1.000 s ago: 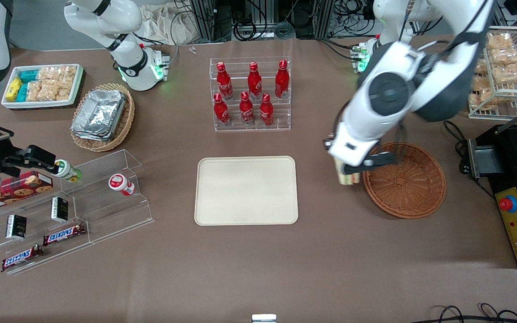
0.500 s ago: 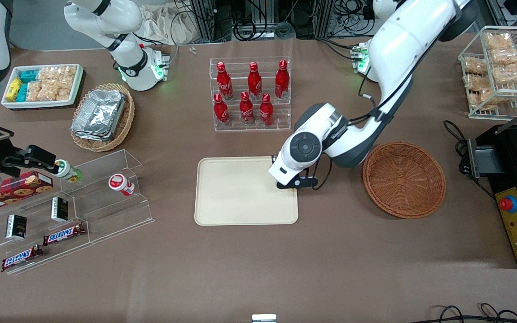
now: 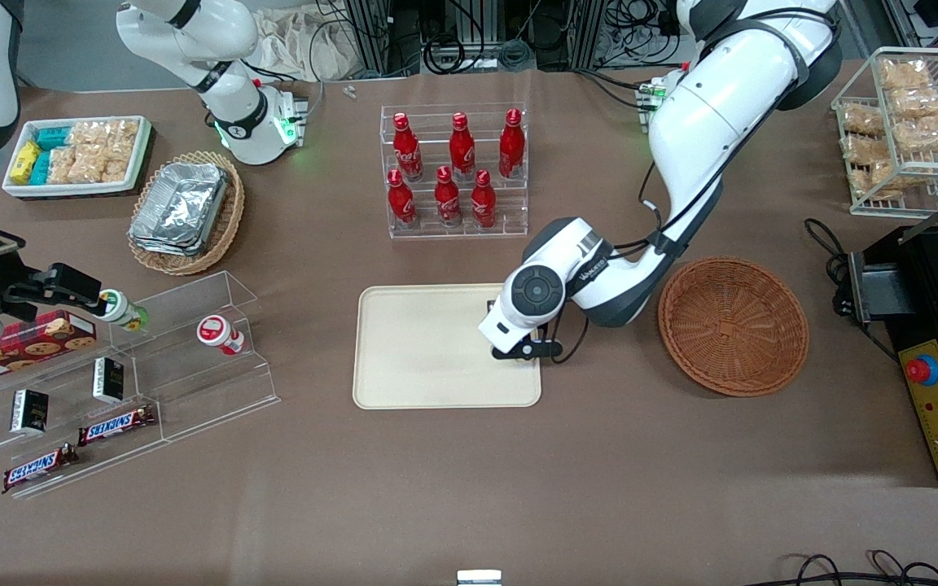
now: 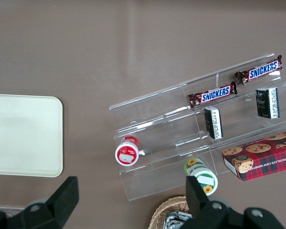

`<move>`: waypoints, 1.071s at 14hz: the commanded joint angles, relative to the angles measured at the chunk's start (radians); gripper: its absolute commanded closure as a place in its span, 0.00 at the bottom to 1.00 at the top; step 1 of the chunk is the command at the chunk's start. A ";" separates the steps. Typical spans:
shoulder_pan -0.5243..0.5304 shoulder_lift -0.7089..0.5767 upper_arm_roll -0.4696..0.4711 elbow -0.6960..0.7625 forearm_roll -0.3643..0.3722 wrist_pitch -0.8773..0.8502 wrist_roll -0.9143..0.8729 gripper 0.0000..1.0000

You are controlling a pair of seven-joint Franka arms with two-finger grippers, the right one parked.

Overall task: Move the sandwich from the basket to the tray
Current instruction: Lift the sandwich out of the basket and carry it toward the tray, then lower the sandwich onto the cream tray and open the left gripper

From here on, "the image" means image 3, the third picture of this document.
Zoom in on cream plastic tray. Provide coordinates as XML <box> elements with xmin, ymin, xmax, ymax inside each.
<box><xmin>353</xmin><ymin>284</ymin><xmax>543</xmax><ymax>409</ymax></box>

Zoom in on light wicker basket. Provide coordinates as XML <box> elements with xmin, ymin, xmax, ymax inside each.
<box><xmin>127</xmin><ymin>151</ymin><xmax>246</xmax><ymax>276</ymax></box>

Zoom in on brown round wicker basket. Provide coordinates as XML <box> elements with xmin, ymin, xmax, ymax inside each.
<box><xmin>658</xmin><ymin>257</ymin><xmax>810</xmax><ymax>398</ymax></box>

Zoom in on green sunflower lidded cup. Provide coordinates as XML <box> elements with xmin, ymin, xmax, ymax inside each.
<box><xmin>99</xmin><ymin>290</ymin><xmax>149</xmax><ymax>332</ymax></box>

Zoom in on red tartan cookie box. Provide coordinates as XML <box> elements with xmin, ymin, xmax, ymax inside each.
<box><xmin>0</xmin><ymin>311</ymin><xmax>98</xmax><ymax>388</ymax></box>

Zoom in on small black carton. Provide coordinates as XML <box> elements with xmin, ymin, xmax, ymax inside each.
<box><xmin>93</xmin><ymin>356</ymin><xmax>125</xmax><ymax>405</ymax></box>
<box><xmin>11</xmin><ymin>389</ymin><xmax>50</xmax><ymax>435</ymax></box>

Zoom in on white rectangular snack bin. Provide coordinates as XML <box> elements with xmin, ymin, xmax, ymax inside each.
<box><xmin>2</xmin><ymin>116</ymin><xmax>152</xmax><ymax>199</ymax></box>

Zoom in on yellow snack pack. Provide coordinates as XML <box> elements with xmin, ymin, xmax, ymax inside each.
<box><xmin>10</xmin><ymin>141</ymin><xmax>41</xmax><ymax>185</ymax></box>

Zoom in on Snickers chocolate bar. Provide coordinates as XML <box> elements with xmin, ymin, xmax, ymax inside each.
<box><xmin>2</xmin><ymin>444</ymin><xmax>79</xmax><ymax>495</ymax></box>
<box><xmin>78</xmin><ymin>405</ymin><xmax>157</xmax><ymax>447</ymax></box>

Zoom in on red cola bottle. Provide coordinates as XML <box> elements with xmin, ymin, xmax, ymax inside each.
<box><xmin>449</xmin><ymin>112</ymin><xmax>476</xmax><ymax>181</ymax></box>
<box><xmin>471</xmin><ymin>169</ymin><xmax>497</xmax><ymax>230</ymax></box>
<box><xmin>434</xmin><ymin>166</ymin><xmax>463</xmax><ymax>228</ymax></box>
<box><xmin>387</xmin><ymin>168</ymin><xmax>417</xmax><ymax>229</ymax></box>
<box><xmin>499</xmin><ymin>108</ymin><xmax>526</xmax><ymax>180</ymax></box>
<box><xmin>392</xmin><ymin>112</ymin><xmax>424</xmax><ymax>183</ymax></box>

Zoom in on aluminium foil container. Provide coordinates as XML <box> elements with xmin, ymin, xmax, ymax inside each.
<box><xmin>129</xmin><ymin>161</ymin><xmax>230</xmax><ymax>257</ymax></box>

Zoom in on red lidded cup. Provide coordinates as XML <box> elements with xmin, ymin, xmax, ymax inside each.
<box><xmin>196</xmin><ymin>315</ymin><xmax>245</xmax><ymax>356</ymax></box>

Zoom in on clear acrylic bottle rack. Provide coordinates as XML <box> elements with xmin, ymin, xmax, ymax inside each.
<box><xmin>379</xmin><ymin>103</ymin><xmax>530</xmax><ymax>240</ymax></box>

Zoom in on white crumpled cloth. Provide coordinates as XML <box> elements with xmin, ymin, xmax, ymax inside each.
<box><xmin>253</xmin><ymin>7</ymin><xmax>356</xmax><ymax>82</ymax></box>

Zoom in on clear bag of fried snack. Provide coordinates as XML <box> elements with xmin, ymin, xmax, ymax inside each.
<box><xmin>880</xmin><ymin>59</ymin><xmax>931</xmax><ymax>90</ymax></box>
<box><xmin>892</xmin><ymin>114</ymin><xmax>938</xmax><ymax>154</ymax></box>
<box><xmin>888</xmin><ymin>85</ymin><xmax>938</xmax><ymax>119</ymax></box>
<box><xmin>842</xmin><ymin>104</ymin><xmax>887</xmax><ymax>137</ymax></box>
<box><xmin>868</xmin><ymin>159</ymin><xmax>922</xmax><ymax>200</ymax></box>
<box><xmin>841</xmin><ymin>134</ymin><xmax>881</xmax><ymax>166</ymax></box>

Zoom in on black appliance housing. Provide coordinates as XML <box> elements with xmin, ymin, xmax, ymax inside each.
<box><xmin>884</xmin><ymin>224</ymin><xmax>938</xmax><ymax>489</ymax></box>

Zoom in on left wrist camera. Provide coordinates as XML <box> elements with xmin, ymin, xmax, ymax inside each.
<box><xmin>491</xmin><ymin>338</ymin><xmax>564</xmax><ymax>361</ymax></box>

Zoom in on thin black camera cable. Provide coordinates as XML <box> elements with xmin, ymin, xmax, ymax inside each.
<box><xmin>550</xmin><ymin>312</ymin><xmax>594</xmax><ymax>365</ymax></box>

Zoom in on aluminium frame post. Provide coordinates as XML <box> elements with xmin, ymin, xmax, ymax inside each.
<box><xmin>351</xmin><ymin>0</ymin><xmax>393</xmax><ymax>76</ymax></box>

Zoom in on thick black cable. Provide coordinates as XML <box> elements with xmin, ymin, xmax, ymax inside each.
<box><xmin>804</xmin><ymin>217</ymin><xmax>865</xmax><ymax>326</ymax></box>

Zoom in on black cable loops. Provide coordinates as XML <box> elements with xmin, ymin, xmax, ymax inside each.
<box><xmin>762</xmin><ymin>549</ymin><xmax>938</xmax><ymax>586</ymax></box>

